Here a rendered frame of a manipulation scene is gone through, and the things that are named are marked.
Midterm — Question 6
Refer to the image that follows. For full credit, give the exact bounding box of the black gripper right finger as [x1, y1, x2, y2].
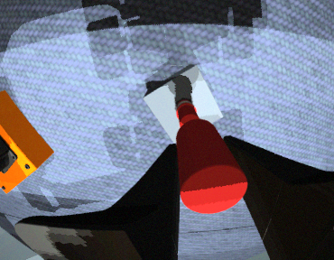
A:
[224, 135, 334, 260]

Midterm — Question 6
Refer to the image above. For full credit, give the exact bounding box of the white rectangular block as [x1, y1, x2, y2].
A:
[143, 64, 222, 143]

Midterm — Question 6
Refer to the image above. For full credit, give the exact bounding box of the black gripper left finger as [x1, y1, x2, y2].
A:
[14, 144, 181, 260]

